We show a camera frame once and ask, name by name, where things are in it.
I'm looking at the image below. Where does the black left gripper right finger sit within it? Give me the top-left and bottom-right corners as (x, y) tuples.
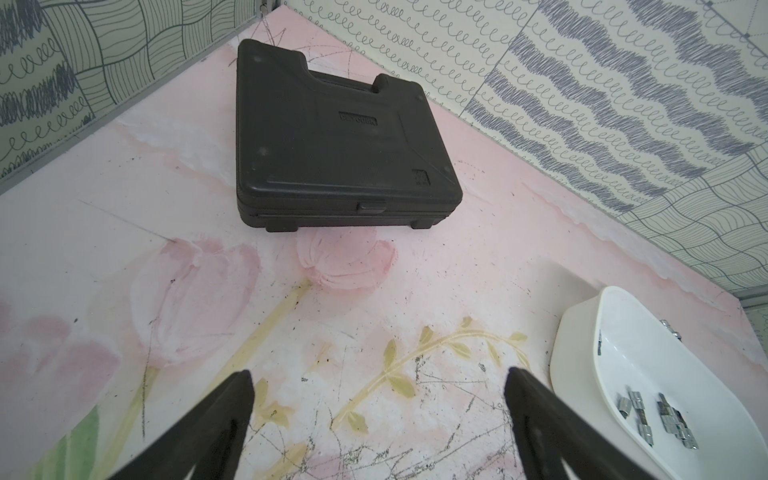
(504, 367), (652, 479)

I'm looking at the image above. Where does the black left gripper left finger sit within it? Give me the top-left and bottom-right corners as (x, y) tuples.
(112, 370), (255, 479)

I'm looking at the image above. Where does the silver bit pile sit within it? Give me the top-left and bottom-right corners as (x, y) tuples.
(616, 394), (633, 419)

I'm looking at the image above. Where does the white plastic storage box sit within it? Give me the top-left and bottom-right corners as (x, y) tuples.
(550, 287), (767, 479)

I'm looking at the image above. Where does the maroon faucet valve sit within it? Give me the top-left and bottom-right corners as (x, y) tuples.
(659, 319), (682, 342)

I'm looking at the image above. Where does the black plastic tool case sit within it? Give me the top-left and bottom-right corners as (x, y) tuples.
(235, 40), (463, 232)

